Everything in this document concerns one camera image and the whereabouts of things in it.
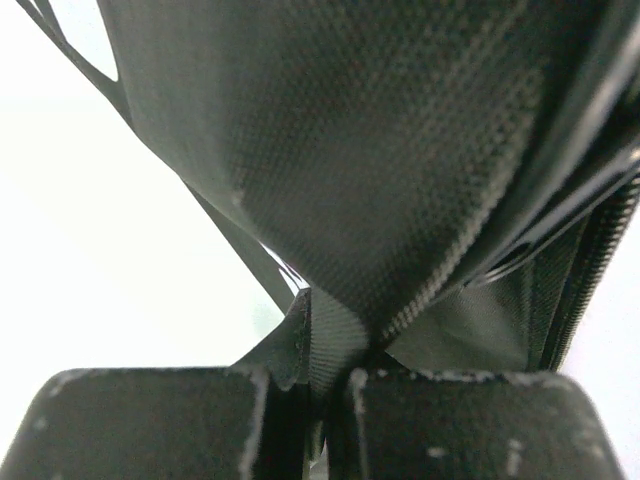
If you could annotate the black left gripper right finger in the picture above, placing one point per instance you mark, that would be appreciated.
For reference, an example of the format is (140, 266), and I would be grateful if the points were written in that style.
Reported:
(452, 424)

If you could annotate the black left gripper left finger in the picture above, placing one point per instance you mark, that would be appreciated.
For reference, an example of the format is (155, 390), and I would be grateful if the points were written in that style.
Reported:
(245, 421)

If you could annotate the black racket bag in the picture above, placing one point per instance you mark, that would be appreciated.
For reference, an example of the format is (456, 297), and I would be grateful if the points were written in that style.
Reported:
(439, 182)

